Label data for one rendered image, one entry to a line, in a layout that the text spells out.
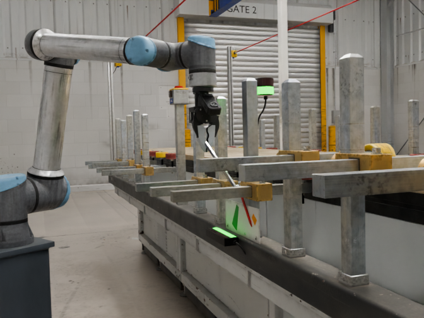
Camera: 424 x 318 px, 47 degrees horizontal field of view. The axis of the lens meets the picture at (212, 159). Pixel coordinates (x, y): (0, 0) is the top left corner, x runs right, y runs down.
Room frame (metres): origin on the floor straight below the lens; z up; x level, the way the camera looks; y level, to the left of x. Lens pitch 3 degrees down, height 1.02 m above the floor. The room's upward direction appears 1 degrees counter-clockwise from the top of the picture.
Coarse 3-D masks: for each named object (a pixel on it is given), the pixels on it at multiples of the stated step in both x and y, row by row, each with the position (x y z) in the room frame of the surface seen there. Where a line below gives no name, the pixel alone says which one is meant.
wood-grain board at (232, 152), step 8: (168, 152) 3.20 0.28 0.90; (192, 152) 3.10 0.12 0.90; (208, 152) 3.03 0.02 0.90; (232, 152) 2.93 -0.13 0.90; (240, 152) 2.90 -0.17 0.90; (264, 152) 2.81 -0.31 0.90; (272, 152) 2.79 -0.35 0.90; (320, 152) 2.63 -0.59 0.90; (328, 152) 2.61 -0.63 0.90; (336, 152) 2.58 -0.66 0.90; (192, 160) 2.64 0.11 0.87; (416, 192) 1.08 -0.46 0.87
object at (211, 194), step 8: (272, 184) 1.44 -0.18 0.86; (280, 184) 1.44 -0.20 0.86; (304, 184) 1.46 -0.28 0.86; (176, 192) 1.32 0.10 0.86; (184, 192) 1.33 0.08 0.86; (192, 192) 1.34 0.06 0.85; (200, 192) 1.35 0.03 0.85; (208, 192) 1.36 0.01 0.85; (216, 192) 1.36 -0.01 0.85; (224, 192) 1.37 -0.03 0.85; (232, 192) 1.38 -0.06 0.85; (240, 192) 1.39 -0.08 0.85; (248, 192) 1.40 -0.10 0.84; (280, 192) 1.43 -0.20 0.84; (304, 192) 1.46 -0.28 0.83; (176, 200) 1.32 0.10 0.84; (184, 200) 1.33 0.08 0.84; (192, 200) 1.34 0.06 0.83; (200, 200) 1.35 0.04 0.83
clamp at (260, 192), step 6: (252, 186) 1.39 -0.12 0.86; (258, 186) 1.37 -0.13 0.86; (264, 186) 1.38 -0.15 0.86; (270, 186) 1.38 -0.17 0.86; (252, 192) 1.40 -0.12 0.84; (258, 192) 1.37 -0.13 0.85; (264, 192) 1.38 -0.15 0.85; (270, 192) 1.38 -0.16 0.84; (246, 198) 1.44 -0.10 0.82; (252, 198) 1.40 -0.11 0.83; (258, 198) 1.37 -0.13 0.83; (264, 198) 1.38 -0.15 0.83; (270, 198) 1.38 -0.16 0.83
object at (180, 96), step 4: (172, 88) 2.14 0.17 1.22; (176, 88) 2.14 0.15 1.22; (180, 88) 2.14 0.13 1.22; (184, 88) 2.15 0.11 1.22; (188, 88) 2.16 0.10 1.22; (172, 92) 2.14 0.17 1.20; (176, 92) 2.14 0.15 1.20; (180, 92) 2.14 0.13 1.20; (184, 92) 2.15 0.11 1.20; (188, 92) 2.16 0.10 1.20; (172, 96) 2.15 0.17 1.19; (176, 96) 2.14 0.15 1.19; (180, 96) 2.14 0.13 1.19; (184, 96) 2.15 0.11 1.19; (188, 96) 2.16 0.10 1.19; (176, 100) 2.14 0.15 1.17; (180, 100) 2.14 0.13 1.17; (184, 100) 2.15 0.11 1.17; (188, 100) 2.16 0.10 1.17; (172, 104) 2.16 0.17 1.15; (184, 104) 2.18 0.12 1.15
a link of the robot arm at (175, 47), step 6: (168, 42) 1.63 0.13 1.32; (180, 42) 1.64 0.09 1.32; (174, 48) 1.62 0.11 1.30; (180, 48) 1.61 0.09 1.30; (174, 54) 1.61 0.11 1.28; (180, 54) 1.61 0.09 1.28; (174, 60) 1.62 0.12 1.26; (180, 60) 1.61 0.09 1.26; (168, 66) 1.62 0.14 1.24; (174, 66) 1.64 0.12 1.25; (180, 66) 1.64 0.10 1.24
